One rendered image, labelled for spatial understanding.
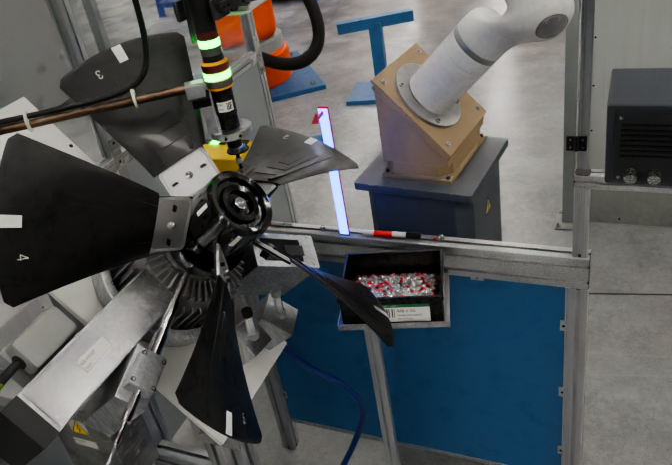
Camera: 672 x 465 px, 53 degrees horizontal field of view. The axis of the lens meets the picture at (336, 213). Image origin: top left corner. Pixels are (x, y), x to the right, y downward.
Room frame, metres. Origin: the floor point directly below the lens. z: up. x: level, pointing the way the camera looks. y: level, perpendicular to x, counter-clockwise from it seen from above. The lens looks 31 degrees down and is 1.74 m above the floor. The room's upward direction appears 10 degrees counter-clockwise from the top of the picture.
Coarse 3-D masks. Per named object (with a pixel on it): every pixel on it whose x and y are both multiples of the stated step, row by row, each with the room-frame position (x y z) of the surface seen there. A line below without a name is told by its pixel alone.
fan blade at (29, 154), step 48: (0, 192) 0.81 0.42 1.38; (48, 192) 0.83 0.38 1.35; (96, 192) 0.87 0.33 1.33; (144, 192) 0.91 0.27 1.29; (0, 240) 0.78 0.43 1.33; (48, 240) 0.81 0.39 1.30; (96, 240) 0.85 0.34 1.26; (144, 240) 0.89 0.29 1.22; (0, 288) 0.75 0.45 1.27; (48, 288) 0.79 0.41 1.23
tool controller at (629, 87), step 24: (624, 72) 1.13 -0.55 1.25; (648, 72) 1.11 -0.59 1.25; (624, 96) 1.06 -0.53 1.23; (648, 96) 1.05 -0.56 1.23; (624, 120) 1.05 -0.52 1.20; (648, 120) 1.03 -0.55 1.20; (624, 144) 1.06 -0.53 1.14; (648, 144) 1.04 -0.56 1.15; (624, 168) 1.07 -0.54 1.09; (648, 168) 1.05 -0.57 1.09
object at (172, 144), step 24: (168, 48) 1.18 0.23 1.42; (72, 72) 1.13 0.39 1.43; (120, 72) 1.14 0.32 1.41; (168, 72) 1.14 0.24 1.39; (72, 96) 1.11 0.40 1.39; (96, 96) 1.11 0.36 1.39; (120, 96) 1.11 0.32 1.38; (96, 120) 1.09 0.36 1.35; (120, 120) 1.09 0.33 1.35; (144, 120) 1.08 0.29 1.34; (168, 120) 1.08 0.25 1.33; (192, 120) 1.08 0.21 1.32; (120, 144) 1.07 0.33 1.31; (144, 144) 1.06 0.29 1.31; (168, 144) 1.06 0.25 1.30; (192, 144) 1.05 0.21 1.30
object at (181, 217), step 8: (160, 200) 0.92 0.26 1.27; (168, 200) 0.93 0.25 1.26; (176, 200) 0.93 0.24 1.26; (184, 200) 0.94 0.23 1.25; (160, 208) 0.92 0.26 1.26; (168, 208) 0.93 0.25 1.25; (184, 208) 0.94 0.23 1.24; (160, 216) 0.92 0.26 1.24; (168, 216) 0.92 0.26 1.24; (176, 216) 0.93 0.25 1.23; (184, 216) 0.94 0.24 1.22; (160, 224) 0.91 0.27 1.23; (176, 224) 0.93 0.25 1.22; (184, 224) 0.94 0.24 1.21; (160, 232) 0.91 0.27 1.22; (168, 232) 0.92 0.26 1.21; (176, 232) 0.93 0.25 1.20; (184, 232) 0.94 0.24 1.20; (152, 240) 0.90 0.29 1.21; (160, 240) 0.91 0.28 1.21; (176, 240) 0.93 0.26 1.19; (184, 240) 0.93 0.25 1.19; (152, 248) 0.90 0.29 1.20; (160, 248) 0.91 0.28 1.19; (168, 248) 0.92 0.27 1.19; (176, 248) 0.92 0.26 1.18
